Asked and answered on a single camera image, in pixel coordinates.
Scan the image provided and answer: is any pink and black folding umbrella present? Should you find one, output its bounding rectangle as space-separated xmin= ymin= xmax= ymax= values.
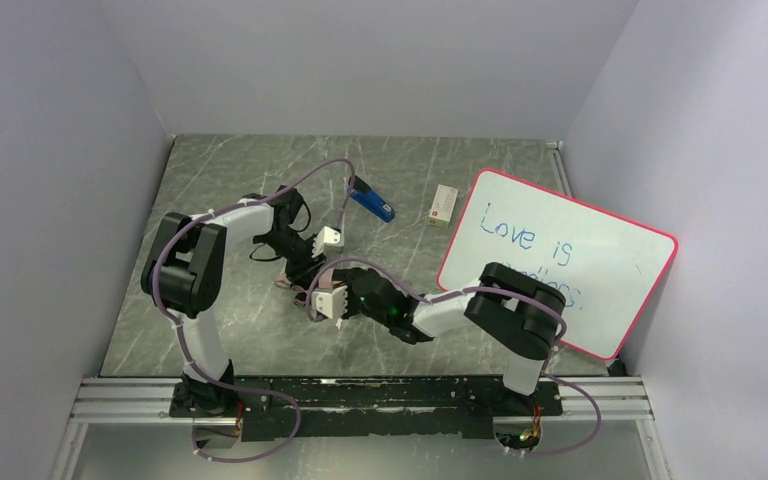
xmin=285 ymin=265 xmax=349 ymax=326

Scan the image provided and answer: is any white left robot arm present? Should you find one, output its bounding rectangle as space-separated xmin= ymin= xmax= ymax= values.
xmin=140 ymin=186 xmax=325 ymax=416

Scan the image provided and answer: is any blue and black stapler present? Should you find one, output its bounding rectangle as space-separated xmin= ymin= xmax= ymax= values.
xmin=347 ymin=176 xmax=395 ymax=223

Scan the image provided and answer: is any pink framed whiteboard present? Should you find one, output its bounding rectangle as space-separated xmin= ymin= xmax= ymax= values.
xmin=437 ymin=168 xmax=679 ymax=360

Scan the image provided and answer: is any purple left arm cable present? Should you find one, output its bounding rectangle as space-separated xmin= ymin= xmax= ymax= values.
xmin=148 ymin=158 xmax=303 ymax=465

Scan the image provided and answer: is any small white staple box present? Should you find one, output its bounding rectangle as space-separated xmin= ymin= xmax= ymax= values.
xmin=428 ymin=184 xmax=458 ymax=228

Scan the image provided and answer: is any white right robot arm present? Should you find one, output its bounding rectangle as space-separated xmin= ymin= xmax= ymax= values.
xmin=319 ymin=262 xmax=567 ymax=395

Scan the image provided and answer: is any aluminium rail frame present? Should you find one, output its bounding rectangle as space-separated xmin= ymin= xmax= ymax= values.
xmin=50 ymin=376 xmax=673 ymax=479

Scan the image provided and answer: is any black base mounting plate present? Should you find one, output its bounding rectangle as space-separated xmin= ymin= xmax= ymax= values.
xmin=168 ymin=375 xmax=563 ymax=442

